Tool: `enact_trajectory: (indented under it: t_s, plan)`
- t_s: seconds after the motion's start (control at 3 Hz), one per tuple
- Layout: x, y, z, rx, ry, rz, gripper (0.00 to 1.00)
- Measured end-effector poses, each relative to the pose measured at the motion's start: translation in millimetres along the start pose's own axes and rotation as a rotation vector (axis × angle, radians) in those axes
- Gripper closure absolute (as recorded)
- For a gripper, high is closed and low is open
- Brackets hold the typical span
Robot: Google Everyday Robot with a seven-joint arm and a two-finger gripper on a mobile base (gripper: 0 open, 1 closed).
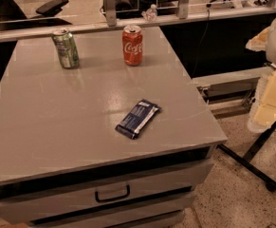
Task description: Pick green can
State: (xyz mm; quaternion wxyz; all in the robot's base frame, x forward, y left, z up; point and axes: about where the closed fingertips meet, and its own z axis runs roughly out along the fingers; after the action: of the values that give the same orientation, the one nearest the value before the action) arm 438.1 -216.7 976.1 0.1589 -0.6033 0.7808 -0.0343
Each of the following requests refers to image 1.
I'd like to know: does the grey metal railing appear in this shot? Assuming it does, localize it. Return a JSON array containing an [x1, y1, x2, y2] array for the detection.
[[0, 0, 276, 43]]

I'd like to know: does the clear plastic water bottle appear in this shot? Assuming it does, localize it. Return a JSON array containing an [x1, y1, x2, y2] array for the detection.
[[141, 4, 157, 21]]

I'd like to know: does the black office chair left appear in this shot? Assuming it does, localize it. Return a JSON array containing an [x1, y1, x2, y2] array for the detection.
[[0, 0, 70, 31]]

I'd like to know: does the grey drawer cabinet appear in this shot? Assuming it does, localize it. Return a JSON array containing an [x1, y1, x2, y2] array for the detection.
[[0, 28, 226, 228]]

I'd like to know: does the blue snack bar wrapper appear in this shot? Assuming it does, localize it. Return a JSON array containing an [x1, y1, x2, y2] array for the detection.
[[115, 99, 161, 140]]

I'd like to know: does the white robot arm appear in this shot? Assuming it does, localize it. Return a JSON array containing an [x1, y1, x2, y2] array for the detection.
[[246, 18, 276, 133]]

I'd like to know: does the red Coca-Cola can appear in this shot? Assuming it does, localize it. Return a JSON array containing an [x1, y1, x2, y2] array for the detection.
[[122, 25, 143, 66]]

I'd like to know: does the black drawer handle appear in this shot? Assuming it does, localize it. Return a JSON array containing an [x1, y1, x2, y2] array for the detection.
[[95, 184, 131, 203]]

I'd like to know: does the green soda can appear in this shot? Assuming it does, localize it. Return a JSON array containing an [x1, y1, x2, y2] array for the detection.
[[51, 28, 79, 69]]

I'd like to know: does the black metal stand base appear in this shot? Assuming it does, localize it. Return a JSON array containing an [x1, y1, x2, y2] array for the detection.
[[217, 122, 276, 192]]

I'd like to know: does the black hanging cable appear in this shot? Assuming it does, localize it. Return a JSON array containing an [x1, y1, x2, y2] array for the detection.
[[192, 9, 212, 78]]

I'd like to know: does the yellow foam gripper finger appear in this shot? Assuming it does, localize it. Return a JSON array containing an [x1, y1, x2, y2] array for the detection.
[[247, 70, 276, 133], [246, 28, 269, 51]]

